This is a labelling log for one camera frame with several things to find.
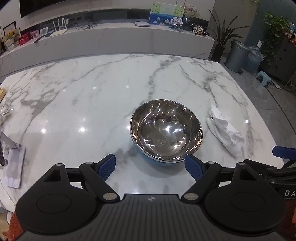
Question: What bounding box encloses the blue steel bowl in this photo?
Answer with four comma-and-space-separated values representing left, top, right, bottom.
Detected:
129, 99, 203, 166

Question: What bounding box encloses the blue water jug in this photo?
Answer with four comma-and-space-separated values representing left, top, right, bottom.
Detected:
243, 46, 264, 75

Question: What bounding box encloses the white phone stand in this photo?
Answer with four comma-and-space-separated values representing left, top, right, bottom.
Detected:
1, 132, 26, 189

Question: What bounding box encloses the toy car model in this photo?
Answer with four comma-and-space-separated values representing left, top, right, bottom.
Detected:
190, 25, 209, 37

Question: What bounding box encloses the lotus painting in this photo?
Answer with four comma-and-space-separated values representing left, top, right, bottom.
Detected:
149, 2, 185, 26

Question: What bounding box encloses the blue plastic stool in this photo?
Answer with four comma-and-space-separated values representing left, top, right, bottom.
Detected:
255, 71, 271, 87

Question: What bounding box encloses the white wifi router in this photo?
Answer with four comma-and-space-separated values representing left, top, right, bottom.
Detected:
51, 18, 68, 36

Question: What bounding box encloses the grey trash can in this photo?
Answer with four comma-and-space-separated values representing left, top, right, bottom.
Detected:
225, 40, 250, 73

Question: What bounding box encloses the dark cabinet with plant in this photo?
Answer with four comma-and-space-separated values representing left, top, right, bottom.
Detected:
259, 12, 295, 84

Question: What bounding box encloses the black wall television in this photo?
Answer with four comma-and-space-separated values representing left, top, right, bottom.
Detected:
19, 0, 153, 19

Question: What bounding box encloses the white marble tv console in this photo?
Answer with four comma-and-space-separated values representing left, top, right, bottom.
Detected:
1, 23, 214, 78

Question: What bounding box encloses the white paper towel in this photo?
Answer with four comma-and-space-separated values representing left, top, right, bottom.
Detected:
206, 102, 244, 158

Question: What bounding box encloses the bamboo mat roll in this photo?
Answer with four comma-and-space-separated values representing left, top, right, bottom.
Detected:
0, 87, 6, 102

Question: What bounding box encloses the potted green plant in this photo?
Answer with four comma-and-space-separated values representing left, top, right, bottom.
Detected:
208, 9, 249, 62

